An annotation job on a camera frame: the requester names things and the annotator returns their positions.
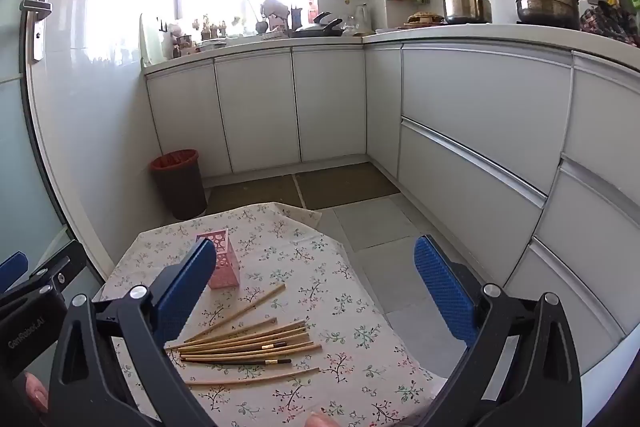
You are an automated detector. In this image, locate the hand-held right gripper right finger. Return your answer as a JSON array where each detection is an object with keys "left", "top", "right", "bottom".
[{"left": 414, "top": 234, "right": 583, "bottom": 427}]

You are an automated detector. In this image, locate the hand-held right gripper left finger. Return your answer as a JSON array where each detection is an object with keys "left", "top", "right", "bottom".
[{"left": 47, "top": 237, "right": 221, "bottom": 427}]

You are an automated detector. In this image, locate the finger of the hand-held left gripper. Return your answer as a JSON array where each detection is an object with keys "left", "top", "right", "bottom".
[
  {"left": 27, "top": 239, "right": 88, "bottom": 308},
  {"left": 0, "top": 251, "right": 30, "bottom": 293}
]

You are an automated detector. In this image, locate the pink perforated chopstick holder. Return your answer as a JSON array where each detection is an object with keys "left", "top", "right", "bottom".
[{"left": 196, "top": 228, "right": 242, "bottom": 290}]

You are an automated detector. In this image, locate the group of wooden chopsticks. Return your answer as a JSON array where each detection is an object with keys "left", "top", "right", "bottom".
[{"left": 165, "top": 283, "right": 323, "bottom": 387}]

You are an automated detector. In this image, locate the person's left hand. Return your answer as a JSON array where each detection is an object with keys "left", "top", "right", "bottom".
[{"left": 22, "top": 372, "right": 51, "bottom": 410}]

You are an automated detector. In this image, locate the person's right hand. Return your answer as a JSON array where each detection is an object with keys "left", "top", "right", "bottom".
[{"left": 306, "top": 411, "right": 342, "bottom": 427}]

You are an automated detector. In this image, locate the brown trash bin red bag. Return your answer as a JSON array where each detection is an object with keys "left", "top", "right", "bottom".
[{"left": 150, "top": 149, "right": 208, "bottom": 222}]

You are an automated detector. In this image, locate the brown floor mat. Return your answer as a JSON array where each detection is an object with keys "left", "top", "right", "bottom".
[
  {"left": 205, "top": 174, "right": 307, "bottom": 215},
  {"left": 295, "top": 162, "right": 401, "bottom": 211}
]

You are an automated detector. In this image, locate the floral tablecloth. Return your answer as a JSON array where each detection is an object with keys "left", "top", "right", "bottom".
[{"left": 97, "top": 202, "right": 451, "bottom": 427}]

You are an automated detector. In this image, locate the white base cabinet with drawers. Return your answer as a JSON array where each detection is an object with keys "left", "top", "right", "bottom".
[{"left": 362, "top": 24, "right": 640, "bottom": 370}]

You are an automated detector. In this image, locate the white cutting board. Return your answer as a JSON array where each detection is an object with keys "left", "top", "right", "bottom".
[{"left": 139, "top": 13, "right": 169, "bottom": 68}]

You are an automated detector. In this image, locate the cluster of small jars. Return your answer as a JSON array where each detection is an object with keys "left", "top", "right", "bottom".
[{"left": 167, "top": 13, "right": 242, "bottom": 58}]

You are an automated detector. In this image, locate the woven basket with food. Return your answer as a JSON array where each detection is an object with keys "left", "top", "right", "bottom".
[{"left": 406, "top": 10, "right": 445, "bottom": 26}]

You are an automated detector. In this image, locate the clear pitcher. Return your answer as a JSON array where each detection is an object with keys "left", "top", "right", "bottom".
[{"left": 355, "top": 3, "right": 374, "bottom": 32}]

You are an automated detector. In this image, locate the black frying pan with lid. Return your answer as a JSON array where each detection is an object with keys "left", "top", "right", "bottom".
[{"left": 290, "top": 12, "right": 347, "bottom": 39}]

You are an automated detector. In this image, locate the grey rag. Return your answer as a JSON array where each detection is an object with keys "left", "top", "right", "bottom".
[{"left": 261, "top": 0, "right": 292, "bottom": 30}]

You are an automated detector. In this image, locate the plaid cloth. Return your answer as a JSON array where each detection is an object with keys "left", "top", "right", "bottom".
[{"left": 580, "top": 1, "right": 640, "bottom": 46}]

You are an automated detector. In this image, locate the metal door handle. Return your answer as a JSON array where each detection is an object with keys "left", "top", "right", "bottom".
[{"left": 20, "top": 0, "right": 53, "bottom": 62}]

